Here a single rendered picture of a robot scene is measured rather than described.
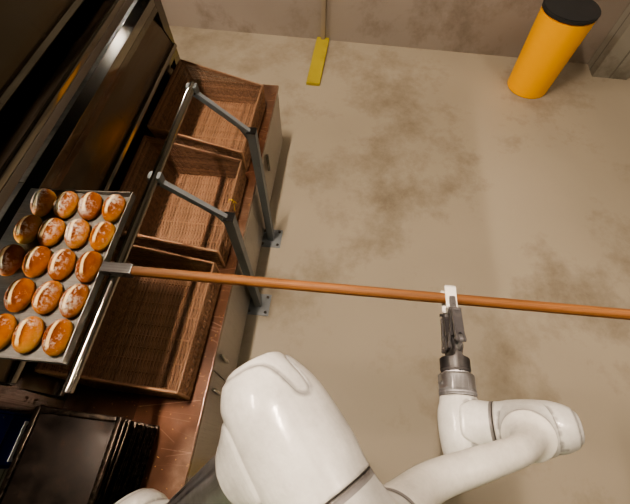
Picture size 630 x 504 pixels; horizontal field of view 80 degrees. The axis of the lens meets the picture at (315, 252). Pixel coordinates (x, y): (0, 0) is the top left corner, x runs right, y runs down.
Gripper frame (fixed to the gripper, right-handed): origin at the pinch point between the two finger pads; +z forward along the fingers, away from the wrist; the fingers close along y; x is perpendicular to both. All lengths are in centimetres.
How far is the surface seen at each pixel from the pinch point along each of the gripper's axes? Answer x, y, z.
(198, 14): -180, 103, 324
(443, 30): 53, 98, 312
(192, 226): -105, 60, 55
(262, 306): -73, 118, 38
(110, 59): -135, 1, 98
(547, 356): 96, 119, 23
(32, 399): -135, 43, -33
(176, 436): -87, 62, -39
